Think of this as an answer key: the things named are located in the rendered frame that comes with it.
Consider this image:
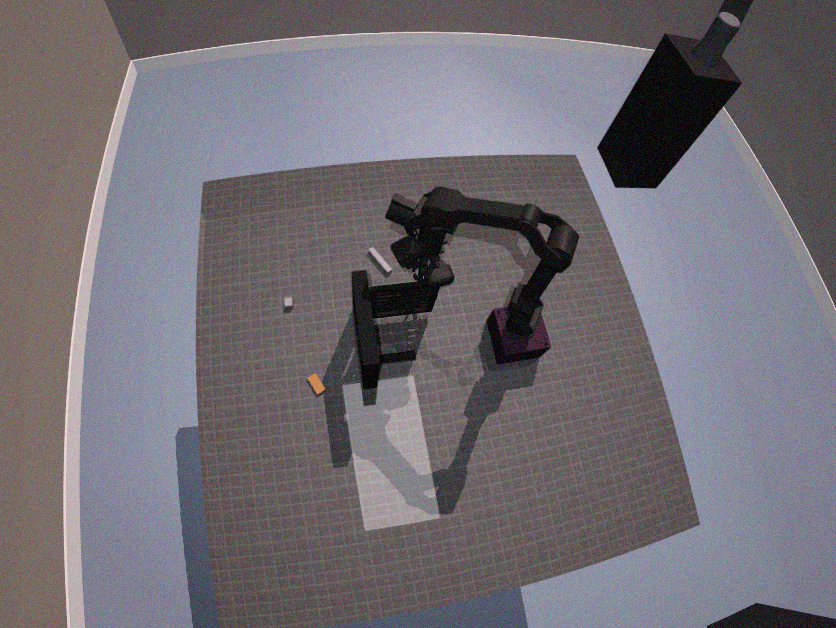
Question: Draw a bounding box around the orange rectangular block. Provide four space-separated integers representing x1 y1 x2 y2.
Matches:
307 373 326 395

